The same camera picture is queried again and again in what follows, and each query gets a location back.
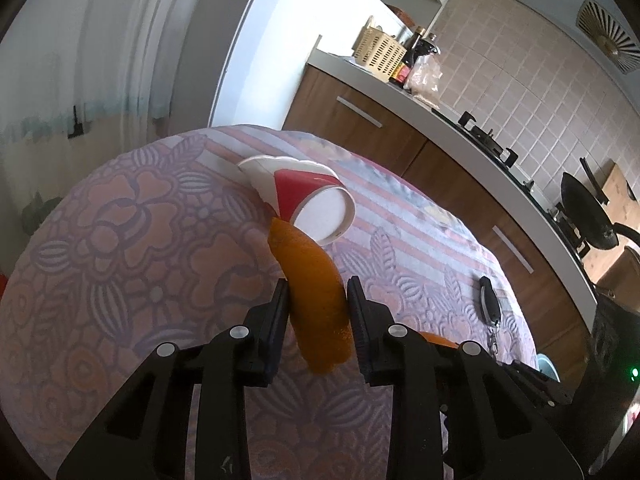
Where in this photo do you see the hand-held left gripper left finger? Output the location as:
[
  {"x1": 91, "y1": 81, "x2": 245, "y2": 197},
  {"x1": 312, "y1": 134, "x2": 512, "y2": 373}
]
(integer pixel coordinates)
[{"x1": 56, "y1": 277, "x2": 291, "y2": 480}]

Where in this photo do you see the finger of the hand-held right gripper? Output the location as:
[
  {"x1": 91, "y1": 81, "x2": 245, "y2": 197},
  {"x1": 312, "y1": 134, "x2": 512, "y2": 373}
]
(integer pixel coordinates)
[{"x1": 502, "y1": 360, "x2": 571, "y2": 409}]

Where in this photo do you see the light blue perforated basket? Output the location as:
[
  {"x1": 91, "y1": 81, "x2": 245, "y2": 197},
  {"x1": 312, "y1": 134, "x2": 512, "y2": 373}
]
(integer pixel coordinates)
[{"x1": 536, "y1": 353, "x2": 561, "y2": 384}]

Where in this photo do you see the black wok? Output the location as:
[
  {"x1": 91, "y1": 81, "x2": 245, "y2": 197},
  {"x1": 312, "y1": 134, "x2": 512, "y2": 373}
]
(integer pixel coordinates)
[{"x1": 557, "y1": 171, "x2": 640, "y2": 251}]

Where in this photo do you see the cream slotted basket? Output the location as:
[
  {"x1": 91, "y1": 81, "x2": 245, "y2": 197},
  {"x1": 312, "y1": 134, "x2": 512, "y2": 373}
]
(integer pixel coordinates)
[{"x1": 352, "y1": 24, "x2": 409, "y2": 84}]

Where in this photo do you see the black car key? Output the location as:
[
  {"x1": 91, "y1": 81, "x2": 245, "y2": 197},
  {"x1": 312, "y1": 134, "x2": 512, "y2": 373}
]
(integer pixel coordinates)
[{"x1": 478, "y1": 275, "x2": 502, "y2": 356}]

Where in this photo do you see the clear plastic bag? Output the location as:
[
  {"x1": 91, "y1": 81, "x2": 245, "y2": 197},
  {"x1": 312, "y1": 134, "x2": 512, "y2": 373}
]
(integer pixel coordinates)
[{"x1": 404, "y1": 53, "x2": 444, "y2": 111}]

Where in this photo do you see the black glass cooktop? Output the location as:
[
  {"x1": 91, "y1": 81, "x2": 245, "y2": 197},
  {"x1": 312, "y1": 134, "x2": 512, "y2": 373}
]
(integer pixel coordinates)
[{"x1": 432, "y1": 107, "x2": 596, "y2": 286}]

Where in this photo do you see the wooden kitchen counter cabinet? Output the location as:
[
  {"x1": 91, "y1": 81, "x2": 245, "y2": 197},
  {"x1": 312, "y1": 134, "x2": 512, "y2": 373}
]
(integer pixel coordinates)
[{"x1": 282, "y1": 50, "x2": 601, "y2": 396}]

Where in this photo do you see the dark sauce bottle red label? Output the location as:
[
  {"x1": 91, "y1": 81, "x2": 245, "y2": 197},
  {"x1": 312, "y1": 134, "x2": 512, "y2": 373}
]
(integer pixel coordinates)
[{"x1": 389, "y1": 25, "x2": 426, "y2": 86}]

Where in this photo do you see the black burner grate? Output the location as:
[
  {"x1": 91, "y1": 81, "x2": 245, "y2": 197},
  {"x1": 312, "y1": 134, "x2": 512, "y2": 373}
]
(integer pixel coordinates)
[
  {"x1": 549, "y1": 204, "x2": 592, "y2": 257},
  {"x1": 458, "y1": 112, "x2": 519, "y2": 167}
]

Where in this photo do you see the red white paper cup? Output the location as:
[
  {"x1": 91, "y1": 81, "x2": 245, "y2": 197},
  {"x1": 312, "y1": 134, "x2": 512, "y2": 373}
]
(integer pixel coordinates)
[{"x1": 237, "y1": 156, "x2": 357, "y2": 248}]

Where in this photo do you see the white range hood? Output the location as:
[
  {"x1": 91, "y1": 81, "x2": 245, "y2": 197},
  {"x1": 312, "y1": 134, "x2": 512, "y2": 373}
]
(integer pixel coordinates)
[{"x1": 510, "y1": 0, "x2": 640, "y2": 76}]

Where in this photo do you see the silver cabinet handle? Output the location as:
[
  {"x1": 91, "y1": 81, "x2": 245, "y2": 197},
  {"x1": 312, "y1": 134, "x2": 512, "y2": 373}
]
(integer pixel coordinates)
[
  {"x1": 335, "y1": 95, "x2": 384, "y2": 129},
  {"x1": 492, "y1": 226, "x2": 534, "y2": 275}
]

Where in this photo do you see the wooden cutting board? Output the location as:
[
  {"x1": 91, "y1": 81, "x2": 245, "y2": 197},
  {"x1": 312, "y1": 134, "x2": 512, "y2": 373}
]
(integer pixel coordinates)
[{"x1": 582, "y1": 159, "x2": 640, "y2": 286}]

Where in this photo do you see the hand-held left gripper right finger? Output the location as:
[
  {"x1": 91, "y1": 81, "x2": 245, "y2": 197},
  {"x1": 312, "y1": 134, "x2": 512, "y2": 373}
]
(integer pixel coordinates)
[{"x1": 346, "y1": 276, "x2": 583, "y2": 480}]

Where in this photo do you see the long orange peel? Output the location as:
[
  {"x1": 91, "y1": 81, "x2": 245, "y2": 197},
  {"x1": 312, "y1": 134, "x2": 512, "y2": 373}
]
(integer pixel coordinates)
[{"x1": 267, "y1": 217, "x2": 351, "y2": 375}]

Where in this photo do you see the small orange peel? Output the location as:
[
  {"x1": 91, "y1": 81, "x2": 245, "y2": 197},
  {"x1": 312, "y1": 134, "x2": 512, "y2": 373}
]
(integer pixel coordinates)
[{"x1": 417, "y1": 330, "x2": 459, "y2": 349}]

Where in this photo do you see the black utensil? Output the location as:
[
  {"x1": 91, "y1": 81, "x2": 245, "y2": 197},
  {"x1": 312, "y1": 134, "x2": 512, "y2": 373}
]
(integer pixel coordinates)
[{"x1": 579, "y1": 157, "x2": 609, "y2": 206}]

